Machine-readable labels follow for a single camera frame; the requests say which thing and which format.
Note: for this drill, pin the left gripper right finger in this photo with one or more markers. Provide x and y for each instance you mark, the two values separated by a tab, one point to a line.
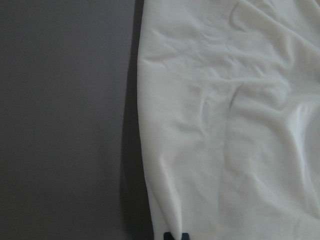
184	236

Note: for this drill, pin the cream long sleeve shirt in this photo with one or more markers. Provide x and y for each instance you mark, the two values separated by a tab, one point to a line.
228	95

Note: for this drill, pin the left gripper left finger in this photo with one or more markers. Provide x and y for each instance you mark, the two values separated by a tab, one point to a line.
168	236

